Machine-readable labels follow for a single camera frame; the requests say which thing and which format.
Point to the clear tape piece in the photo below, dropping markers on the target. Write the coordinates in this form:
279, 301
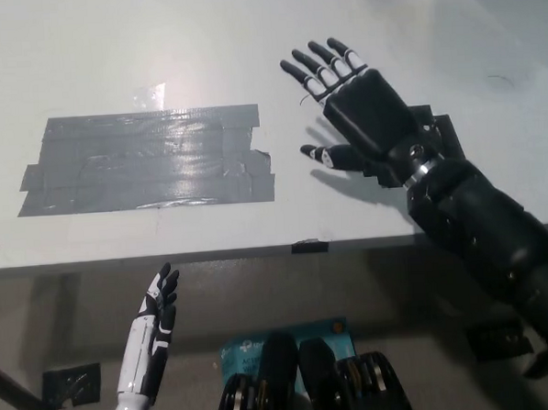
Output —
149, 97

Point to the teal cardboard box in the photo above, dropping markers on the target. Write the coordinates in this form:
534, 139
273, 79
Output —
242, 351

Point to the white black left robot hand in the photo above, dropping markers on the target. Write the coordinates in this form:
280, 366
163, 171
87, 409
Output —
147, 335

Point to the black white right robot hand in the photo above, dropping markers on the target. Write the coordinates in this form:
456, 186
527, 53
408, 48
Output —
365, 113

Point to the large black tape patch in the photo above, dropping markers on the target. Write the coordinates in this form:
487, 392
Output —
447, 136

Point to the black floor tape patch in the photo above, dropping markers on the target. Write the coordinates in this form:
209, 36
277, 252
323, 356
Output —
72, 385

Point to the grey duct tape patch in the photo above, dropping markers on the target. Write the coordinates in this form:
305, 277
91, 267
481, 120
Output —
138, 161

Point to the black metal bar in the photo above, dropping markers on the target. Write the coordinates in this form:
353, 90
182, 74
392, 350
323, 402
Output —
17, 395

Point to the small black tape strip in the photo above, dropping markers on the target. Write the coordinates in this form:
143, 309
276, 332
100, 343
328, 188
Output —
309, 246

